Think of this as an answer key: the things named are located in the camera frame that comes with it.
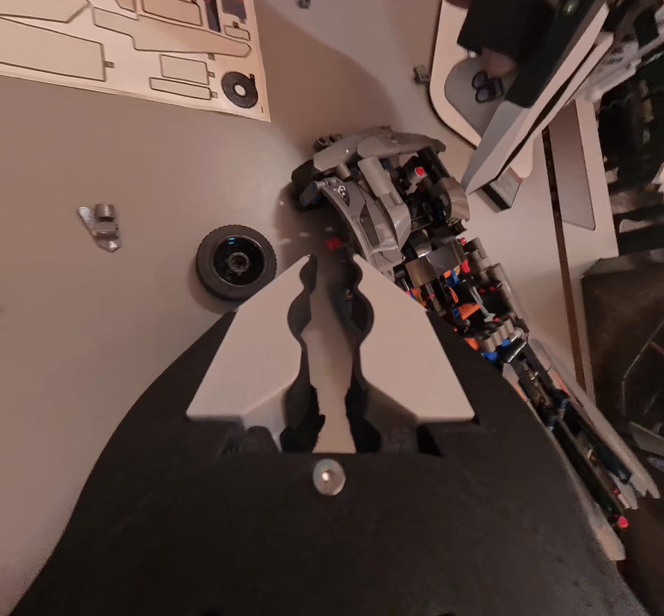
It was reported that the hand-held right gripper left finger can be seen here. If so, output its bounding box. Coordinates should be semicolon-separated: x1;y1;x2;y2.
186;254;325;453

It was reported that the small grey lego piece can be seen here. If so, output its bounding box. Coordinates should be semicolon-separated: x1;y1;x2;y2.
78;203;122;252

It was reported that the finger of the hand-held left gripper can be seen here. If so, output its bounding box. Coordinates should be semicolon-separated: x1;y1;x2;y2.
506;3;612;109
461;36;618;196

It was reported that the white sticker sheet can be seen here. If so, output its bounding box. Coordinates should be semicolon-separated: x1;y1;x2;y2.
0;0;271;123

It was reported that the black lego wheel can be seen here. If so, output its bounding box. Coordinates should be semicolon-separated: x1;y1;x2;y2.
195;225;278;301

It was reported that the white book stand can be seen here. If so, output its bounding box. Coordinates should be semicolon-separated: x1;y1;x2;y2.
430;0;536;182

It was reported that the grey lego car model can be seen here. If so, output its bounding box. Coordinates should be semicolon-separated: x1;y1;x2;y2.
290;125;662;534

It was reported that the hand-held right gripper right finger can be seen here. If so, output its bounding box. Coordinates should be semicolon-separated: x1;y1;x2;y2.
342;254;476;455

